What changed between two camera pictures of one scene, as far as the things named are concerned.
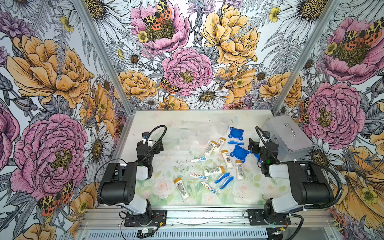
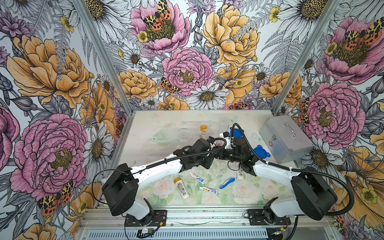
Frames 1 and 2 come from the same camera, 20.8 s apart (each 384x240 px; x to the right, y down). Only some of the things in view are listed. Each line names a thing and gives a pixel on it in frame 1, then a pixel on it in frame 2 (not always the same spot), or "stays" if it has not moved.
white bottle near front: x=179 y=183 stays
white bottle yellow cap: x=239 y=170 stays
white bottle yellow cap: x=218 y=170 -> x=203 y=129
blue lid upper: x=236 y=133 stays
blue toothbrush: x=230 y=179 stays
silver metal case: x=293 y=142 stays
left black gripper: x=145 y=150 -> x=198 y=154
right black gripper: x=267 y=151 -> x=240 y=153
